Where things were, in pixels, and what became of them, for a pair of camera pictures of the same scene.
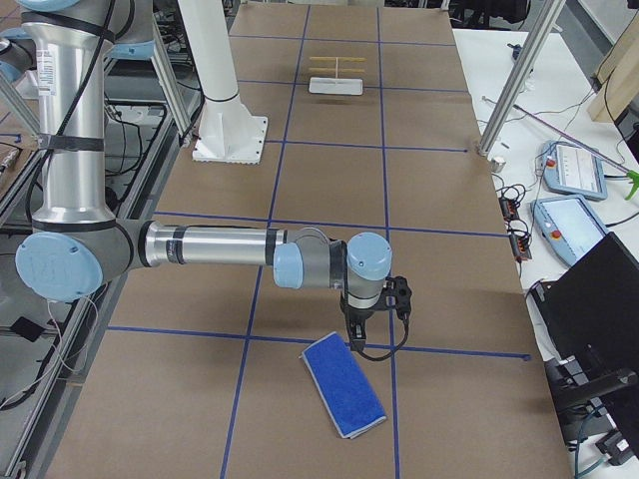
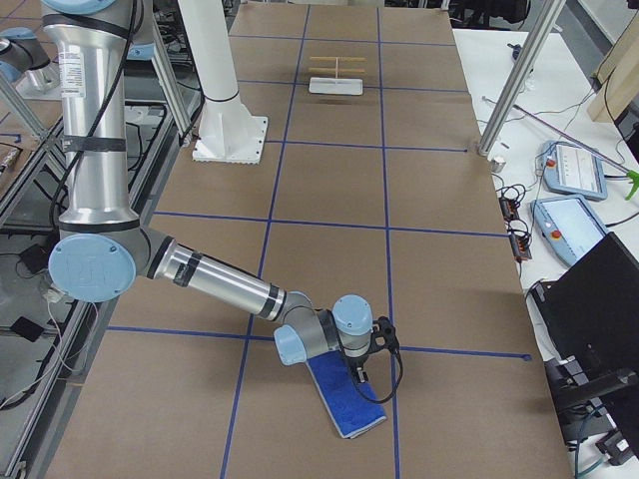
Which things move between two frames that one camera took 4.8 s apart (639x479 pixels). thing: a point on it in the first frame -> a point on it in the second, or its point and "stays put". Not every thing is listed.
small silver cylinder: [497, 164] stays put
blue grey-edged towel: [342, 386] stays put
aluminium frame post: [521, 78] stays put
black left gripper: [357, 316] -> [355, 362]
